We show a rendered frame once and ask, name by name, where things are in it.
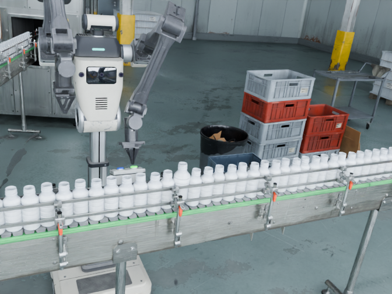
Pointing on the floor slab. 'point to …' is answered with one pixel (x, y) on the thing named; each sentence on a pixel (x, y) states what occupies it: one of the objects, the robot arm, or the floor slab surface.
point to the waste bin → (227, 147)
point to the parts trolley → (352, 90)
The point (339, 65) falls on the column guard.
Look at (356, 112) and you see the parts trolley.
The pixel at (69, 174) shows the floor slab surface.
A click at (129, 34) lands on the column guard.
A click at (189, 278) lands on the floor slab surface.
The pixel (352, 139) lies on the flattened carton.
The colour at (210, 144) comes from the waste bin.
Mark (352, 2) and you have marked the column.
